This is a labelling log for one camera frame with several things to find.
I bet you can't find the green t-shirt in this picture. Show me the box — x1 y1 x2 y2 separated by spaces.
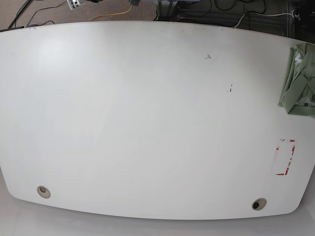
278 43 315 118

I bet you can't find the right table grommet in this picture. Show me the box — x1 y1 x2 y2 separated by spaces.
252 198 267 211

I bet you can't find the table grommet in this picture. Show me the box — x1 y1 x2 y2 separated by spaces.
37 186 51 199
252 198 267 211

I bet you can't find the left table grommet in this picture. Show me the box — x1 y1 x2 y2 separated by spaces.
37 186 51 199

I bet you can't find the red tape marking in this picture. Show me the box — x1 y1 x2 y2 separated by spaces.
272 139 296 176

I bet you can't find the yellow cable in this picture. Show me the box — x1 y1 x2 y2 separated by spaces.
90 2 135 22

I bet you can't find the white cable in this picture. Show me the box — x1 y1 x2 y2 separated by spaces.
233 11 296 29

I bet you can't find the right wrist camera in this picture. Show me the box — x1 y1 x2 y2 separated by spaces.
66 0 86 10

